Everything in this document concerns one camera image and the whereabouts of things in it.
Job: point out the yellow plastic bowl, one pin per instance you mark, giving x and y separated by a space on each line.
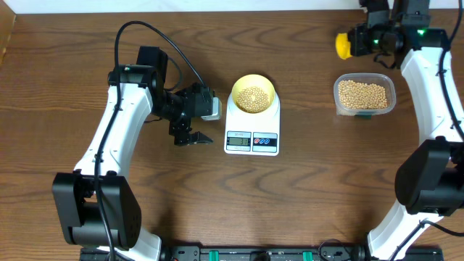
253 80

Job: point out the clear plastic container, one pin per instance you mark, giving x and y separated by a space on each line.
376 78

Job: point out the soybeans in yellow bowl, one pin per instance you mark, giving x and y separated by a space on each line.
253 100

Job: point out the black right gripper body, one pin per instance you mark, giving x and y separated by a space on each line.
364 40

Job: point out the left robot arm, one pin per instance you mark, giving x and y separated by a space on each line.
95 204

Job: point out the yellow plastic scoop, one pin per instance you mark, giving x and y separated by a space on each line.
343 46

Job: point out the white digital kitchen scale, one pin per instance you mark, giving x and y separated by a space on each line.
252 134

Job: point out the green tape label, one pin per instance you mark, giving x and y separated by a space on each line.
364 117

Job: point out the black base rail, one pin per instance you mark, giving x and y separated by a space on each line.
332 250

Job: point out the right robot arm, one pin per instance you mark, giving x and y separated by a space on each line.
429 184

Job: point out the soybeans pile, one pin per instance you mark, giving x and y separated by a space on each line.
355 95

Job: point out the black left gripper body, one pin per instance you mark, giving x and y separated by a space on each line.
173 108

